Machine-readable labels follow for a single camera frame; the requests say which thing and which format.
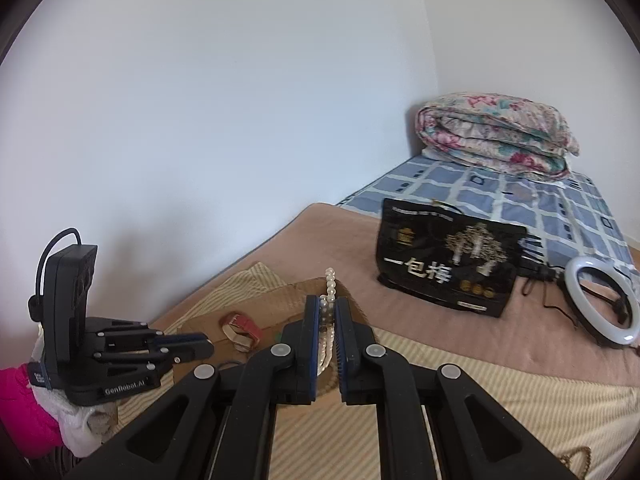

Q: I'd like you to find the person's left hand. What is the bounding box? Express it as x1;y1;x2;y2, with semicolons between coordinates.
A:
37;385;118;466

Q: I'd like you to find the brown bead necklace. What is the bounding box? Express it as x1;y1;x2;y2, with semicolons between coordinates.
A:
557;447;593;480

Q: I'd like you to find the white ring light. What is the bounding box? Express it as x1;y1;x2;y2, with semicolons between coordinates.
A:
556;255;640;348

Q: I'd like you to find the person's left forearm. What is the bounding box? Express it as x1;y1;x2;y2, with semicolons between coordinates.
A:
0;365;63;461

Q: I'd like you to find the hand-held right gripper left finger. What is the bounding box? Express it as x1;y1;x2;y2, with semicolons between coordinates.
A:
65;295;321;480

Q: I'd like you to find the folded floral quilt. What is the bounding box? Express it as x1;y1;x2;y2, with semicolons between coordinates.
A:
414;92;581;181

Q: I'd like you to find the black ring light cable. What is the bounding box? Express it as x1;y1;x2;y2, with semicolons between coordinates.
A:
520;267;568;333

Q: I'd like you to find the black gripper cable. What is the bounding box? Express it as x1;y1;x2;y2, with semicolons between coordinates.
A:
28;229;83;321

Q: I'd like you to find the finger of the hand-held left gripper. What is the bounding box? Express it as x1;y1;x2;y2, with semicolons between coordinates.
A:
92;317;216;378

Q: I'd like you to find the blue checked bed sheet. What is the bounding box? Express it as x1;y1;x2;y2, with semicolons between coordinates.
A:
335;154;640;281

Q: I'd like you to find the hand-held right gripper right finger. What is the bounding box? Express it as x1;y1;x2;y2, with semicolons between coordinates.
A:
334;297;581;480

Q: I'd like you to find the white pearl necklace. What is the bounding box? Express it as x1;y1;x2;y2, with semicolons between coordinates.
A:
316;267;338;376

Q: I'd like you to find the wristwatch with leather strap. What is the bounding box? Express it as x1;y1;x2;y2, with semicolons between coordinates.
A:
221;312;263;353

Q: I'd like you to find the striped yellow towel blanket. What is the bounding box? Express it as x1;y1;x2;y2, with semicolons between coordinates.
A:
150;261;640;480

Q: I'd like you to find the cardboard box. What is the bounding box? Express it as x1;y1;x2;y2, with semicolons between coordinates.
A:
116;279;375;433

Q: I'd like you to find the black printed bag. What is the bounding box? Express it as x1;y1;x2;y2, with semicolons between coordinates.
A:
376;198;528;319

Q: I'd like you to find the pinkish brown blanket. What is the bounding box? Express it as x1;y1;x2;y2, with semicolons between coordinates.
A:
220;202;640;391

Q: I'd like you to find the black ring light stand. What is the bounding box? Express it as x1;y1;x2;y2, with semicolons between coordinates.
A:
517;247;557;282

